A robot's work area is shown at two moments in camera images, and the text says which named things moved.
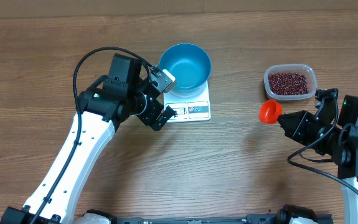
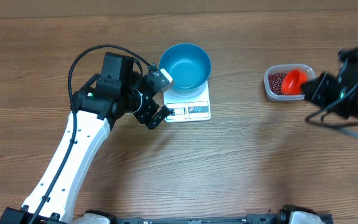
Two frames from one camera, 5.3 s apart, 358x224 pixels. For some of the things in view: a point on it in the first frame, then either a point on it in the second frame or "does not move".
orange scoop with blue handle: [269, 111] to [292, 82]
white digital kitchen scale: [193, 109] does not move
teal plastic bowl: [190, 64] does not move
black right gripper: [302, 122] to [327, 85]
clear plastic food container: [289, 82] does not move
